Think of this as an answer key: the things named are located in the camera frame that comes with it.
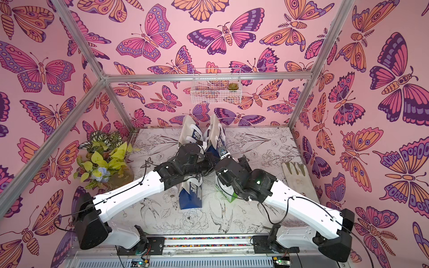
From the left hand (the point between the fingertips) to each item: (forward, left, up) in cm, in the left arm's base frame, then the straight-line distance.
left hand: (227, 161), depth 70 cm
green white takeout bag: (-7, 0, -14) cm, 16 cm away
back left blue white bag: (+22, +19, -7) cm, 30 cm away
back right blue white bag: (+18, +6, -2) cm, 19 cm away
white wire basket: (+47, +5, +7) cm, 48 cm away
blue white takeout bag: (-10, +16, -8) cm, 21 cm away
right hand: (-1, -2, -1) cm, 2 cm away
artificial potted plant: (+1, +55, -6) cm, 56 cm away
